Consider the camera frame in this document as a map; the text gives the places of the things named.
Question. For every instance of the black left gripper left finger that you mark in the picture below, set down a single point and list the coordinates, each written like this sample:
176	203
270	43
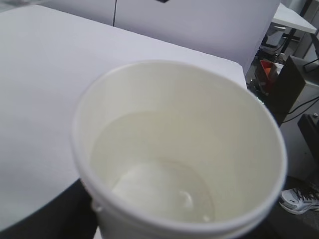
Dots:
68	216

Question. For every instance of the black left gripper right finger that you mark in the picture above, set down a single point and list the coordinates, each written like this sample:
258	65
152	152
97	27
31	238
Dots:
280	224

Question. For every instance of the white paper cup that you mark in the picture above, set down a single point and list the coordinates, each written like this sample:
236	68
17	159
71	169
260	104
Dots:
169	150

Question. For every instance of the white grey sneaker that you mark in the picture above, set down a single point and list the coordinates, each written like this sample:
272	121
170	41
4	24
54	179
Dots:
297	201

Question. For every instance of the black equipment case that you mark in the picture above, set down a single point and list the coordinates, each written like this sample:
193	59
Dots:
309	127

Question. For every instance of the black box on floor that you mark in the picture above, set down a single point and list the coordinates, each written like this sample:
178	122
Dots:
295	76

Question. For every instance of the orange red object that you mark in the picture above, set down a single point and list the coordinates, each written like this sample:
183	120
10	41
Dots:
266	75

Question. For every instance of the white background table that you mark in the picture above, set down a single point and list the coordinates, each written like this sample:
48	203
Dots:
287	17

